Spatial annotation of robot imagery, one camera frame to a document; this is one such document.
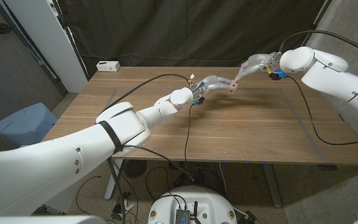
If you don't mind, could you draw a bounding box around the black backdrop frame pole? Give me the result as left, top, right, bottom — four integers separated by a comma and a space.
290, 0, 334, 68
50, 0, 90, 79

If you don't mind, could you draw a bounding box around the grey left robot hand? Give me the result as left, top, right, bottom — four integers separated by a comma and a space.
191, 75, 235, 99

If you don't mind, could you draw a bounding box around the grey table leg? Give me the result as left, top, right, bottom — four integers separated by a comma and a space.
261, 164, 283, 208

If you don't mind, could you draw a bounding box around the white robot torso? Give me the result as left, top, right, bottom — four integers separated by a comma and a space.
147, 185, 238, 224

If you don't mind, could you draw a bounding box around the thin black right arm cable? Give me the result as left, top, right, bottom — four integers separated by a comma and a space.
286, 76, 358, 146

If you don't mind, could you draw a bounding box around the black floor cable tangle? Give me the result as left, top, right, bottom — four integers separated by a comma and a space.
144, 161, 228, 202

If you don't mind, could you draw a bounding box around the grey ribbed torso module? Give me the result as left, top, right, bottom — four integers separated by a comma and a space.
175, 208, 191, 224

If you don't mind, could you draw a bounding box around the thick dark hanging cable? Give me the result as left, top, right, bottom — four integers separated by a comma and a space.
106, 157, 127, 224

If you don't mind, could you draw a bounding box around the thick black hand cable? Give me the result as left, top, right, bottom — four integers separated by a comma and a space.
99, 73, 191, 114
279, 30, 358, 62

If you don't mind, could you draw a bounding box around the black floor device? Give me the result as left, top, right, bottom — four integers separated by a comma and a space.
244, 210, 260, 224

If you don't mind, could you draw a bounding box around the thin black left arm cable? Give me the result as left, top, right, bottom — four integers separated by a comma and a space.
122, 104, 197, 182

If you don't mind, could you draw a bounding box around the thick black right hand cable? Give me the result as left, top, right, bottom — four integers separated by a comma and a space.
279, 30, 358, 62

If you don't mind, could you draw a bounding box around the blue plastic bin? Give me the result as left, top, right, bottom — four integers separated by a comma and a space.
0, 102, 58, 147

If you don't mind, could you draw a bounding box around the white pillar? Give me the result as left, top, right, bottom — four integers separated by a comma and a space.
3, 0, 88, 93

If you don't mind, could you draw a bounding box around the black backdrop curtain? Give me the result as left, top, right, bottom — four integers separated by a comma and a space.
56, 0, 334, 75

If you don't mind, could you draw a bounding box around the white table leg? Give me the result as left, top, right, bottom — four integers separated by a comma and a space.
104, 159, 124, 200

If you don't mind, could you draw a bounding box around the black and white floor glove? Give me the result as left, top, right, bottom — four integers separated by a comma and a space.
111, 192, 135, 221

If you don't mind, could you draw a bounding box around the white power strip box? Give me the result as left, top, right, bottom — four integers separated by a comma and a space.
96, 60, 121, 72

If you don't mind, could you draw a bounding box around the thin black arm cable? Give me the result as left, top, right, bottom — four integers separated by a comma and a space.
286, 76, 358, 146
122, 104, 197, 182

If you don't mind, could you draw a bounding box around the round black floor fan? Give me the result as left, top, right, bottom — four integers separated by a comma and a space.
122, 159, 147, 179

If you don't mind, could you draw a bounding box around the white flat floor panel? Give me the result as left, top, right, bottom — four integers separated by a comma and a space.
42, 179, 82, 215

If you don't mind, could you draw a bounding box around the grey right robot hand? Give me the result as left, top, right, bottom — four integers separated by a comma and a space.
235, 52, 284, 82

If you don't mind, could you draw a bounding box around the thick black left hand cable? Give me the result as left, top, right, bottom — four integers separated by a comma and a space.
99, 73, 191, 114

